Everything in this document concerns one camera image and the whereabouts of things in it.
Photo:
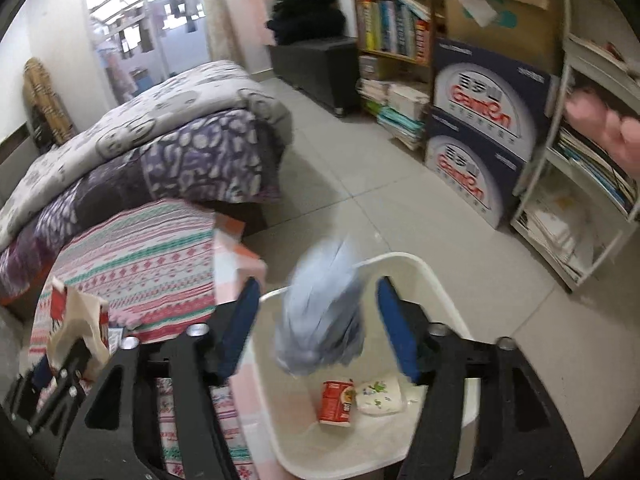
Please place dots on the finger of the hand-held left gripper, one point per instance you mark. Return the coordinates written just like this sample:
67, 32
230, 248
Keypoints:
62, 375

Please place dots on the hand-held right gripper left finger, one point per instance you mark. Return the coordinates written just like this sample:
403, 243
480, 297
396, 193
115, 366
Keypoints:
239, 332

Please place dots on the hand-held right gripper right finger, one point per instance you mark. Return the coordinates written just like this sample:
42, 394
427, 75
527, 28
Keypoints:
397, 332

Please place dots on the beige red paper bag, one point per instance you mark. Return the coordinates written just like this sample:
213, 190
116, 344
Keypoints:
80, 320

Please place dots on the white plastic bin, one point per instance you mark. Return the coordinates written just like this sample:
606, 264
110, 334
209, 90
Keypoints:
310, 440

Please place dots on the red instant noodle cup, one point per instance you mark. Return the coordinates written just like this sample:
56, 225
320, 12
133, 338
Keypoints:
337, 402

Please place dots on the striped patterned tablecloth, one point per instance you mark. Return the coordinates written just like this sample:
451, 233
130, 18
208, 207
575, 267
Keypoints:
140, 270

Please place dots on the navy white printed box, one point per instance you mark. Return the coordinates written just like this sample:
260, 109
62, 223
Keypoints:
475, 175
490, 95

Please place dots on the pile of white papers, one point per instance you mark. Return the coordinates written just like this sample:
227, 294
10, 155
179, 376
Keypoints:
555, 230

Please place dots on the stack of books on floor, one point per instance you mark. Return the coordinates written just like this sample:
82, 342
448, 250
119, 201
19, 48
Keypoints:
400, 115

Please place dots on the grey padded headboard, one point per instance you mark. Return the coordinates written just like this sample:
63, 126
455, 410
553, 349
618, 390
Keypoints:
12, 150

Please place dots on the grey cartoon print quilt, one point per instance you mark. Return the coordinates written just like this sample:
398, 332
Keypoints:
150, 105

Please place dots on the leaning books in white shelf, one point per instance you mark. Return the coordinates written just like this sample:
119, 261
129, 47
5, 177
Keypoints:
595, 170

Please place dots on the white shelf unit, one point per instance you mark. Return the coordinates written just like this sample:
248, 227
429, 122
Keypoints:
555, 110

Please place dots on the black storage bench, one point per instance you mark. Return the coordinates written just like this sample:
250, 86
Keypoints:
320, 70

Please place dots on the wooden bookshelf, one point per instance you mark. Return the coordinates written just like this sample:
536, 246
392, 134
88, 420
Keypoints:
395, 55

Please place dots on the plaid cloth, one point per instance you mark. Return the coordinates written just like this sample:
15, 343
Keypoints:
47, 95

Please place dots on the pink plush toy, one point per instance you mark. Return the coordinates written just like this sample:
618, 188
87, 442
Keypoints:
605, 120

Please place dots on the row of thick colourful books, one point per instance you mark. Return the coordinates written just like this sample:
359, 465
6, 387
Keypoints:
395, 27

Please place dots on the pink hanging cloth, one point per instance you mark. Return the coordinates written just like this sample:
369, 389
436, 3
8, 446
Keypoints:
257, 15

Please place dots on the cream curtain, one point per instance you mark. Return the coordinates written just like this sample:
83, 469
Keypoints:
217, 10

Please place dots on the brown cardboard box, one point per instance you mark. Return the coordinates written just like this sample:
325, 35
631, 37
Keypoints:
525, 35

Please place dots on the pile of black clothes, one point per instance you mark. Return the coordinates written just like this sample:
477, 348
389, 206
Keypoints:
305, 15

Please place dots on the hanging laundry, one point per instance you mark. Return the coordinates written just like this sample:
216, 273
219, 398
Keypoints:
150, 15

